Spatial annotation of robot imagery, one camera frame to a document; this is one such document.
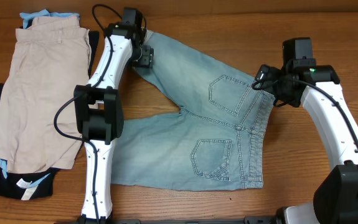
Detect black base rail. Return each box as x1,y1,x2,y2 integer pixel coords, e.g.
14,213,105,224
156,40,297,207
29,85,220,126
54,214,287,224

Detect beige shorts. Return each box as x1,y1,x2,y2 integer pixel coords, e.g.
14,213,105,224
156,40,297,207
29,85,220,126
0,16,92,174

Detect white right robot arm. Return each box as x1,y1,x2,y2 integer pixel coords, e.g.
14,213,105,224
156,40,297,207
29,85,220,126
252,37,358,223

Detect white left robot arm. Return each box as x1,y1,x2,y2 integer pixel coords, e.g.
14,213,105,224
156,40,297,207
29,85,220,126
73,7,154,223

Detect black garment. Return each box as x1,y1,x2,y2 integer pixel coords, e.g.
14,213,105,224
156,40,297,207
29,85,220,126
0,26,100,200

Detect light blue denim shorts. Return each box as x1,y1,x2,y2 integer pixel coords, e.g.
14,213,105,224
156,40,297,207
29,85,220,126
111,32,274,191

